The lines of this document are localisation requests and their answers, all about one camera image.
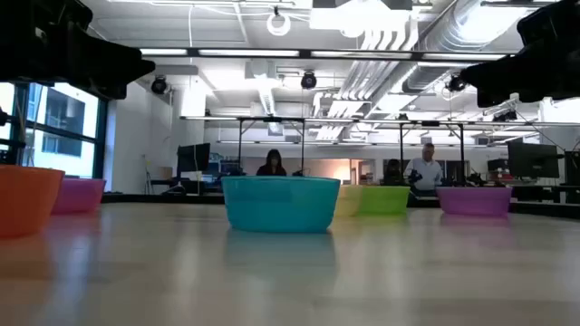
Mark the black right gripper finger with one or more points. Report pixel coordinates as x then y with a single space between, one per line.
503 72
507 96

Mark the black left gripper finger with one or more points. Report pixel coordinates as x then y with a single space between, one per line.
120 65
109 90

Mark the pink plastic bowl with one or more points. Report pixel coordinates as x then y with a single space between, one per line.
81 195

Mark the purple plastic bowl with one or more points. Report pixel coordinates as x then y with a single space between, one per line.
474 200

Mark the orange plastic bowl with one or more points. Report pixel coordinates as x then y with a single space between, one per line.
25 199

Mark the green plastic bowl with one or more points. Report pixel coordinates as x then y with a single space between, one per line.
385 200

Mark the blue plastic bowl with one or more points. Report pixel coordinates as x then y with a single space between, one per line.
281 204

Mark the white LED light bar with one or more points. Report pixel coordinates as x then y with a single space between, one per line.
248 52
463 56
361 54
164 52

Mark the black round ceiling spotlight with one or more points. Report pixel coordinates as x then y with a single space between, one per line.
456 84
308 80
159 85

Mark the large window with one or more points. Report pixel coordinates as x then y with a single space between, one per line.
63 127

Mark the black computer monitor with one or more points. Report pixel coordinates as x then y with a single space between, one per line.
193 157
573 167
532 160

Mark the person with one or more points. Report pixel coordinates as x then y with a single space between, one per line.
272 166
426 174

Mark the black overhead beam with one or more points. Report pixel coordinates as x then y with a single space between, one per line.
306 54

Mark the silver ventilation duct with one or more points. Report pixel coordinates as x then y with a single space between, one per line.
453 41

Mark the black workstation frame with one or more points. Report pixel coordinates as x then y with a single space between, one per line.
240 145
401 149

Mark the black table edge rail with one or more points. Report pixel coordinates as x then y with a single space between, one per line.
158 198

